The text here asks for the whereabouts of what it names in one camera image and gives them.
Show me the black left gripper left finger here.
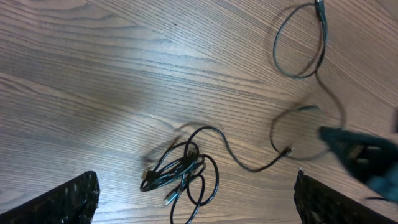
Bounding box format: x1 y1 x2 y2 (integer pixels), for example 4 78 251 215
1 171 100 224

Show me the black cable bundle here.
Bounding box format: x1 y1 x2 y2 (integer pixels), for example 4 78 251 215
139 125 295 224

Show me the short black usb cable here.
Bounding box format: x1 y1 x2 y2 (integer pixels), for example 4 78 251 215
269 0 348 162

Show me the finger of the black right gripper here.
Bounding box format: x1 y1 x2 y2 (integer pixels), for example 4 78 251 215
318 126 397 202

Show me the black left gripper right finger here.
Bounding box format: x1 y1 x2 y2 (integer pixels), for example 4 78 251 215
294 170 397 224

